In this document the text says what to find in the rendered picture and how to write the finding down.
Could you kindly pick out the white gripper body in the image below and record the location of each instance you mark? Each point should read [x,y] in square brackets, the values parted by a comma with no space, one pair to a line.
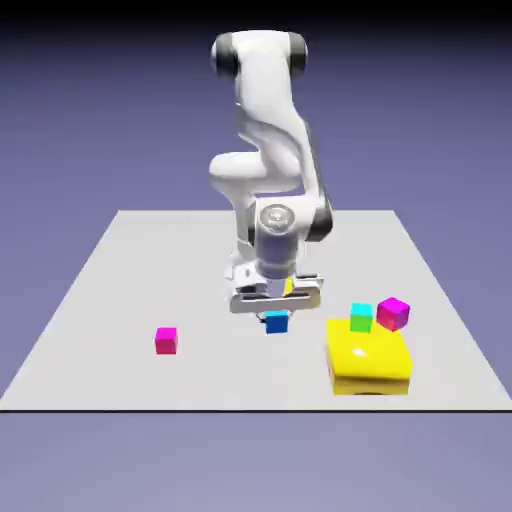
[276,302]

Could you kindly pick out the small blue cube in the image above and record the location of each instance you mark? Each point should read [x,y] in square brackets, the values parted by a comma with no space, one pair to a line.
[276,322]

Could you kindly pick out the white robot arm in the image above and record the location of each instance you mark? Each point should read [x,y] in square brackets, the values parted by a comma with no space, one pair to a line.
[272,120]

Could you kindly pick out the small green cube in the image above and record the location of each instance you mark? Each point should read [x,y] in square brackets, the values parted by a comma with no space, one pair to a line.
[360,318]

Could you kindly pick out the small pink cube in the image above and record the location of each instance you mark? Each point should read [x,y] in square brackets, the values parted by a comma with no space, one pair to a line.
[165,340]

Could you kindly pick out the small magenta cube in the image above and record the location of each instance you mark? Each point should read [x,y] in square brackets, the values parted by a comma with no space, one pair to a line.
[392,314]

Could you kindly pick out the large yellow box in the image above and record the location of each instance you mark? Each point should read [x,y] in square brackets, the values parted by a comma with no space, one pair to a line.
[368,360]

